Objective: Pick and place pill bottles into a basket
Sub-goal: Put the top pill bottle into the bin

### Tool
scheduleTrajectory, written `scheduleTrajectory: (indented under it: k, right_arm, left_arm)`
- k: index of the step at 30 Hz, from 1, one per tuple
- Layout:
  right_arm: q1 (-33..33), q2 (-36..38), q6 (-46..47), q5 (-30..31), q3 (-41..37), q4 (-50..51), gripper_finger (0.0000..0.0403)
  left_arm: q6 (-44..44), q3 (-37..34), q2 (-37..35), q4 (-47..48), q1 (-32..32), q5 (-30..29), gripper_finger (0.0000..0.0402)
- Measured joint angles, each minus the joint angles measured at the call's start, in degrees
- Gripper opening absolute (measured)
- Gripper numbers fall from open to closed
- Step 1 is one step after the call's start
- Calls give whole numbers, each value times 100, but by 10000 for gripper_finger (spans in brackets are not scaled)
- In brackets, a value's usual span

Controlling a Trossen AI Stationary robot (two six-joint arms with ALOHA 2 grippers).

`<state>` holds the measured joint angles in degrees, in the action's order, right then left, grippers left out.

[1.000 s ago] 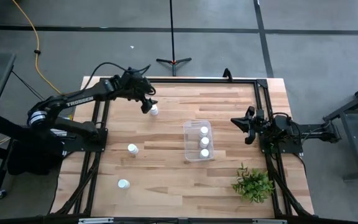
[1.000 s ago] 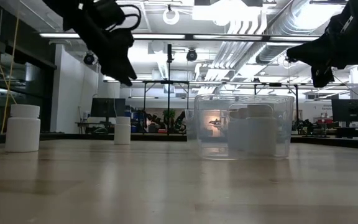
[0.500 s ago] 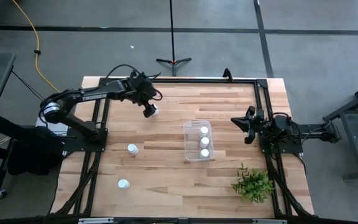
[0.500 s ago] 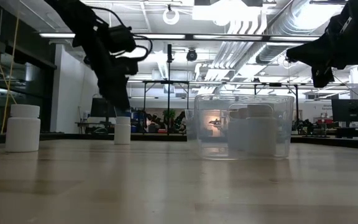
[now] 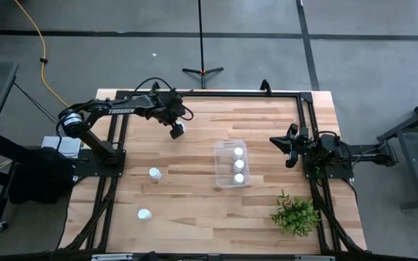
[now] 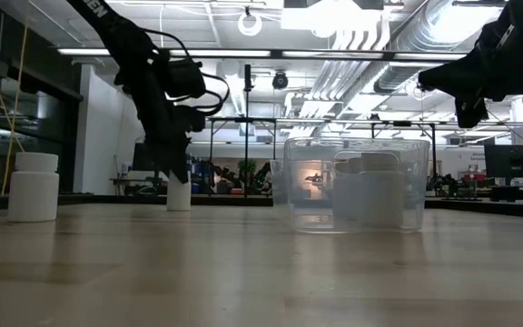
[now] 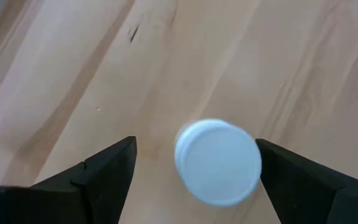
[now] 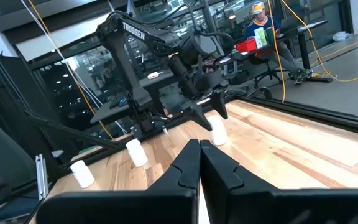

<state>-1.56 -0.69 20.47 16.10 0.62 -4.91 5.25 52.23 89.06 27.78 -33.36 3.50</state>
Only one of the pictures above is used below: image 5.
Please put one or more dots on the clear plastic basket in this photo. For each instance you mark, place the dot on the clear plastic basket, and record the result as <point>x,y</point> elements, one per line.
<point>225,159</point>

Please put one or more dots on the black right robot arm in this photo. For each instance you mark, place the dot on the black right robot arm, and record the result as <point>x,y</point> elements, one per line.
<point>361,150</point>

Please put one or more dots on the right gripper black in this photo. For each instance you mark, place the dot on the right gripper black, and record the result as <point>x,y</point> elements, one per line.
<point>303,143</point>

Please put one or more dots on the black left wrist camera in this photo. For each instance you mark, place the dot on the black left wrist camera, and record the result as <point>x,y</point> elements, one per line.
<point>176,132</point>

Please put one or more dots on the white plastic pill bottle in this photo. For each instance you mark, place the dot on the white plastic pill bottle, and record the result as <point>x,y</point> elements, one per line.
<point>238,152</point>
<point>238,178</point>
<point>144,214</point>
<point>238,165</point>
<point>155,173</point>

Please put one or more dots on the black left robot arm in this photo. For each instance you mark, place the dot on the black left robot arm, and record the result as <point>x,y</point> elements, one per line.
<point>122,110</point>

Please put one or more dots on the black aluminium rig frame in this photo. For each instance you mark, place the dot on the black aluminium rig frame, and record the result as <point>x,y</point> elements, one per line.
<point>230,94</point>

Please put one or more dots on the silver metal bracket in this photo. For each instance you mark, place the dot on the silver metal bracket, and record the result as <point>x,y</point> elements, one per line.
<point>111,257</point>

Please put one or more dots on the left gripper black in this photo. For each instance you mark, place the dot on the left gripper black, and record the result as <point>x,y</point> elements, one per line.
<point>171,107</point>

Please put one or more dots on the green artificial plant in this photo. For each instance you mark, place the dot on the green artificial plant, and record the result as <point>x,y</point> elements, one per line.
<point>296,217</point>

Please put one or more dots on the white box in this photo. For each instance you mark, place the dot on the white box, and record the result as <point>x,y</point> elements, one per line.
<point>62,145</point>

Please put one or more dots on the black frame clamp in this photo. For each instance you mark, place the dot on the black frame clamp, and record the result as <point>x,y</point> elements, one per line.
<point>265,88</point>

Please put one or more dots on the black tripod stand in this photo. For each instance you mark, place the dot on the black tripod stand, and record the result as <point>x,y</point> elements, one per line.
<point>201,36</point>

